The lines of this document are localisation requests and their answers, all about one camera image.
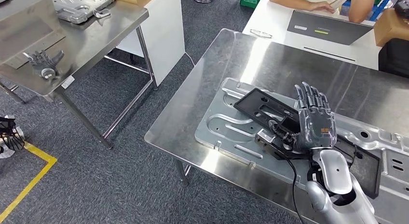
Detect person's right hand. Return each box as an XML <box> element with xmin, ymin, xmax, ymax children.
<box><xmin>306</xmin><ymin>1</ymin><xmax>336</xmax><ymax>14</ymax></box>

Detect spare grey robot hand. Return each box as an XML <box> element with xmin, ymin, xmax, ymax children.
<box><xmin>23</xmin><ymin>50</ymin><xmax>65</xmax><ymax>80</ymax></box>

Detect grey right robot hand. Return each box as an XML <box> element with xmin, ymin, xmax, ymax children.
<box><xmin>269</xmin><ymin>82</ymin><xmax>338</xmax><ymax>152</ymax></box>

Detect black plastic plate frame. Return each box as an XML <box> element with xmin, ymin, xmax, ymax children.
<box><xmin>233</xmin><ymin>87</ymin><xmax>383</xmax><ymax>200</ymax></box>

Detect blue metal shelf rack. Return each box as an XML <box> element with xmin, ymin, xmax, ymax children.
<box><xmin>369</xmin><ymin>0</ymin><xmax>398</xmax><ymax>22</ymax></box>

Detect stainless steel workbench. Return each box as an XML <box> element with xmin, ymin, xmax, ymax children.
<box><xmin>144</xmin><ymin>28</ymin><xmax>409</xmax><ymax>224</ymax></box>

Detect dark grey laptop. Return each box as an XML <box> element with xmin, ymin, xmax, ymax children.
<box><xmin>286</xmin><ymin>10</ymin><xmax>375</xmax><ymax>46</ymax></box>

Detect stainless steel table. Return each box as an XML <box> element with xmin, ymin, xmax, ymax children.
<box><xmin>0</xmin><ymin>0</ymin><xmax>160</xmax><ymax>150</ymax></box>

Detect white desk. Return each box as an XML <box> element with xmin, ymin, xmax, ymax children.
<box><xmin>242</xmin><ymin>0</ymin><xmax>384</xmax><ymax>71</ymax></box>

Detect stamped grey metal panel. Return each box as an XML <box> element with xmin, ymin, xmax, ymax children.
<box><xmin>49</xmin><ymin>0</ymin><xmax>116</xmax><ymax>25</ymax></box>
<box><xmin>195</xmin><ymin>77</ymin><xmax>409</xmax><ymax>224</ymax></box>

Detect green plastic crate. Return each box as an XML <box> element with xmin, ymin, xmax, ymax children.
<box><xmin>239</xmin><ymin>0</ymin><xmax>268</xmax><ymax>10</ymax></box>

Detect clear eyeglasses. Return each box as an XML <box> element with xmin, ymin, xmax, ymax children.
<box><xmin>249</xmin><ymin>28</ymin><xmax>273</xmax><ymax>40</ymax></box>

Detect black robot left foot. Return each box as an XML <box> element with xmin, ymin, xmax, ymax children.
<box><xmin>0</xmin><ymin>115</ymin><xmax>26</xmax><ymax>160</ymax></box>

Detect yellow tape square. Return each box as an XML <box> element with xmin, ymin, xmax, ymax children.
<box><xmin>0</xmin><ymin>141</ymin><xmax>58</xmax><ymax>223</ymax></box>

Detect black chair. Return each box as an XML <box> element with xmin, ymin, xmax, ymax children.
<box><xmin>378</xmin><ymin>38</ymin><xmax>409</xmax><ymax>79</ymax></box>

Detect white partition panel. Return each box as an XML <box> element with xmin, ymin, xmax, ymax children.
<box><xmin>116</xmin><ymin>0</ymin><xmax>187</xmax><ymax>87</ymax></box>

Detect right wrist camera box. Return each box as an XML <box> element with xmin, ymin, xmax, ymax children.
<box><xmin>254</xmin><ymin>129</ymin><xmax>312</xmax><ymax>161</ymax></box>

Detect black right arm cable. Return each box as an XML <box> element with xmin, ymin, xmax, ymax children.
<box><xmin>285</xmin><ymin>157</ymin><xmax>306</xmax><ymax>224</ymax></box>

